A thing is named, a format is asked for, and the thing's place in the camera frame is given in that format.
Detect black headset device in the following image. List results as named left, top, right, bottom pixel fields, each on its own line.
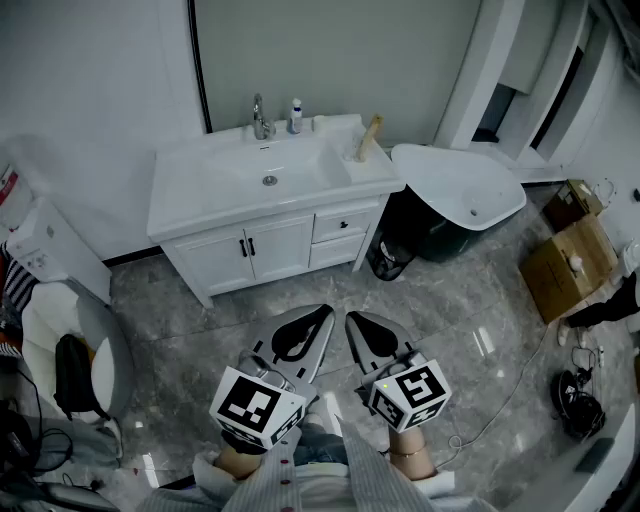
left=551, top=368, right=607, bottom=442

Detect white and grey chair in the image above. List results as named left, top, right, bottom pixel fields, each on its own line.
left=19, top=279, right=135, bottom=426

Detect white vanity cabinet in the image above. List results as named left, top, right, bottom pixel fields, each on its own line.
left=158, top=193, right=391, bottom=310

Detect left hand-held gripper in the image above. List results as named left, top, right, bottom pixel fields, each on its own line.
left=208, top=303, right=337, bottom=450

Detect black backpack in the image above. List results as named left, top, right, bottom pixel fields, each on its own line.
left=52, top=333, right=112, bottom=424

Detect yellow scraper tool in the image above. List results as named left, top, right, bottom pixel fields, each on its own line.
left=353, top=113, right=385, bottom=164

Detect white floor cable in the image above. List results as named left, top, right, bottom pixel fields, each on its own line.
left=434, top=322, right=561, bottom=469

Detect grey cloth bundle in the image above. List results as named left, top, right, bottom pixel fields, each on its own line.
left=37, top=419, right=124, bottom=469

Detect person's left forearm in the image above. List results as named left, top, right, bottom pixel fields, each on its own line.
left=213, top=442, right=271, bottom=482

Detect clear spray bottle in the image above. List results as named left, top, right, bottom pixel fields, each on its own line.
left=286, top=97, right=304, bottom=136

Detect white ceramic washbasin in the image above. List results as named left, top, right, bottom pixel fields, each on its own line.
left=146, top=113, right=407, bottom=245

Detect person's striped shirt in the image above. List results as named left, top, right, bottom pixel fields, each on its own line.
left=134, top=409, right=501, bottom=512

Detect white built-in shelf unit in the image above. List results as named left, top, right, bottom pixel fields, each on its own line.
left=434, top=0, right=640, bottom=181

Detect black mesh waste bin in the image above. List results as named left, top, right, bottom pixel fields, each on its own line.
left=366, top=230, right=416, bottom=282

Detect striped cloth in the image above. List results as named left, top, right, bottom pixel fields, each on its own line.
left=2, top=257, right=39, bottom=314

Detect large brown cardboard box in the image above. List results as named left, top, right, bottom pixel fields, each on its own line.
left=518, top=214, right=620, bottom=325

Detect chrome faucet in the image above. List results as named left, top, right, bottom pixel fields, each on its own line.
left=251, top=92, right=277, bottom=141

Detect small dark cardboard box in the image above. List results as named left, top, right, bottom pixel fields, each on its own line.
left=542, top=178, right=605, bottom=233

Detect person's right forearm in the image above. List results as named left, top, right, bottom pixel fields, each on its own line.
left=387, top=427, right=437, bottom=482

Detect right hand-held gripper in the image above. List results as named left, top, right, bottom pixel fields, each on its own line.
left=344, top=309, right=453, bottom=434

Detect white bathtub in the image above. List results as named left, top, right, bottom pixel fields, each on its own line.
left=389, top=142, right=528, bottom=264

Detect person's legs in jeans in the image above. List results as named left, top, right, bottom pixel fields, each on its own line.
left=292, top=412, right=351, bottom=466

